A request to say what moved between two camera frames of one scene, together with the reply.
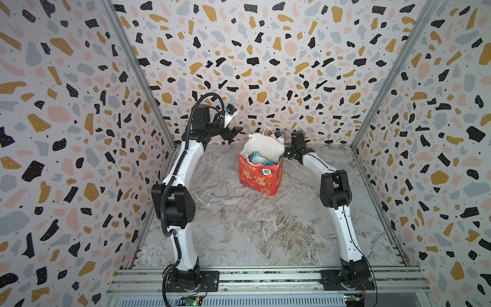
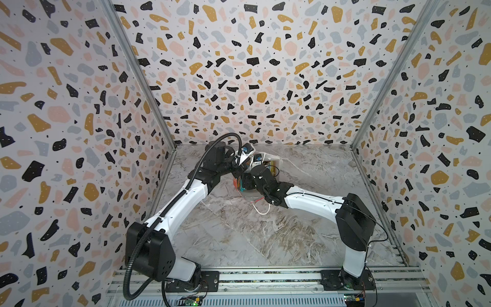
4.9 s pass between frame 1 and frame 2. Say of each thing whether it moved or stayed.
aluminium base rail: stayed
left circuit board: stayed
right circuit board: stayed
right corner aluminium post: stayed
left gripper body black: moved
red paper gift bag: moved
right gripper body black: moved
